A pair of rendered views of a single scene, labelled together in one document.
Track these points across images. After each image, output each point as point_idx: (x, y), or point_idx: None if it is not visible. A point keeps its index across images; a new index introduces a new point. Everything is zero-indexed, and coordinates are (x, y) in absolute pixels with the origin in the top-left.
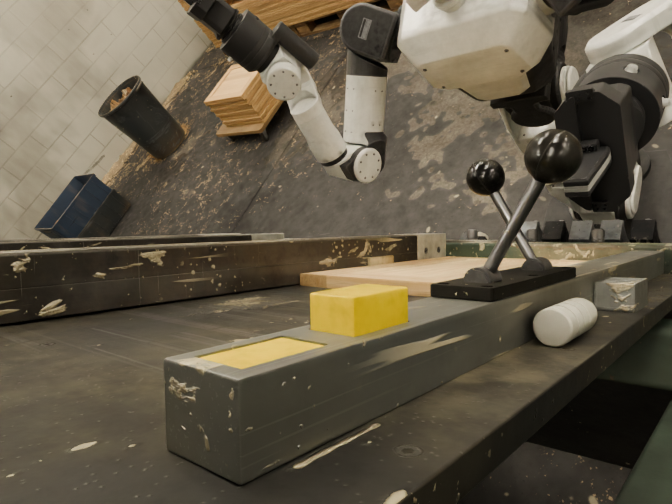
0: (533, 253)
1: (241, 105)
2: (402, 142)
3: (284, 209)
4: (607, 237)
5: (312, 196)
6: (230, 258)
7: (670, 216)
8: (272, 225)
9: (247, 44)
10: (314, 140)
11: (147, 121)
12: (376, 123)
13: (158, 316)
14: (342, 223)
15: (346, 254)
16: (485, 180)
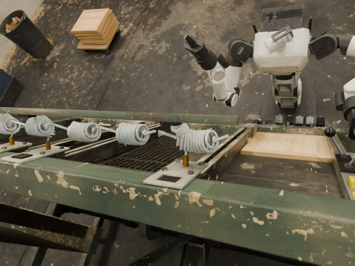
0: (343, 153)
1: (95, 35)
2: (187, 61)
3: (128, 92)
4: (309, 123)
5: (142, 86)
6: (233, 150)
7: (310, 105)
8: (122, 101)
9: (209, 62)
10: (219, 92)
11: (30, 37)
12: (237, 83)
13: (242, 176)
14: (162, 101)
15: (245, 140)
16: (332, 134)
